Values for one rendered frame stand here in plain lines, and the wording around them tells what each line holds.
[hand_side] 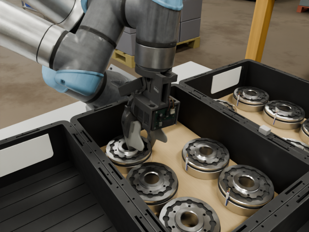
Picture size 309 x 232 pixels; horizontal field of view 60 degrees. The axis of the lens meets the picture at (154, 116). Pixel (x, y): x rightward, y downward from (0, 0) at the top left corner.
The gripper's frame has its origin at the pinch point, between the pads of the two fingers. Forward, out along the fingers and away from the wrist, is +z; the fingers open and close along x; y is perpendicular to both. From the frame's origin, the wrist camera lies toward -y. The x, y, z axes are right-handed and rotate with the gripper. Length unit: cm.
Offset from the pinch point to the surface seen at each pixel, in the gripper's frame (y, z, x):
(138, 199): 18.3, -6.4, -12.9
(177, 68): -55, 8, 59
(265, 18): -82, -10, 167
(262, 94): 2.6, -6.1, 41.4
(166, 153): 3.8, 1.5, 4.9
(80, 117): -7.3, -6.6, -11.3
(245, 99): 1.6, -5.3, 34.8
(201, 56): -189, 59, 221
